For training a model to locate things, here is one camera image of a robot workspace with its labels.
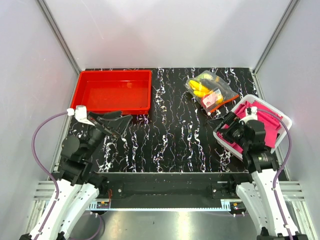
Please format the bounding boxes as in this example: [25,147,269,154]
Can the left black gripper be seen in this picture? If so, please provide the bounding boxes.
[82,110,133,159]

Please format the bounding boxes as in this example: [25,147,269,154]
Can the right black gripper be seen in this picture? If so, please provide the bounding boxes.
[206,110,250,150]

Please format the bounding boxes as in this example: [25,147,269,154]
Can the clear zip top bag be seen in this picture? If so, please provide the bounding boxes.
[184,70,239,116]

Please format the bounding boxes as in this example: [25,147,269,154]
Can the yellow fake banana bunch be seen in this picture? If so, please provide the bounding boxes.
[188,80,213,98]

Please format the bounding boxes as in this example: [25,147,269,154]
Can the red fake apple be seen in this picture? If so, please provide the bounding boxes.
[202,92,223,108]

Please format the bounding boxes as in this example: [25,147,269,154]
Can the grey fake fish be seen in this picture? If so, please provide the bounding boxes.
[200,77,227,92]

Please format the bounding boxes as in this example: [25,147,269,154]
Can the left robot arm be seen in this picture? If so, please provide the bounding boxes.
[20,105,133,240]

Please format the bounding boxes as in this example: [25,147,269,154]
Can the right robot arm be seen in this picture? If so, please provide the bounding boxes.
[215,112,308,240]

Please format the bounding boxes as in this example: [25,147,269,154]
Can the red plastic bin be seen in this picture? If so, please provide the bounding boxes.
[70,70,152,115]

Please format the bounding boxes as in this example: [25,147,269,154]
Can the pink cloth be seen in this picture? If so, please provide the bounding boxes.
[214,100,283,161]

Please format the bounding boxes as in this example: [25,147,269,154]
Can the white plastic basket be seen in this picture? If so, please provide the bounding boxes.
[212,94,293,162]

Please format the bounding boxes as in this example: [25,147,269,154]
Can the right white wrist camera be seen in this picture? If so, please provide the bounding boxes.
[239,106,258,124]

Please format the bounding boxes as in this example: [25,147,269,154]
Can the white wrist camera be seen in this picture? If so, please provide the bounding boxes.
[239,106,258,124]
[66,105,94,126]

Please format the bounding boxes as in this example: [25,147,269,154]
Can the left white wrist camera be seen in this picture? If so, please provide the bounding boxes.
[66,105,94,126]

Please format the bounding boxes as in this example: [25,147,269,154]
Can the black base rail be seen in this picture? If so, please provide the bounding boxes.
[92,172,253,199]

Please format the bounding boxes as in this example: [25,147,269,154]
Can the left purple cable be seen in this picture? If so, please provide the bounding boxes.
[32,111,73,240]

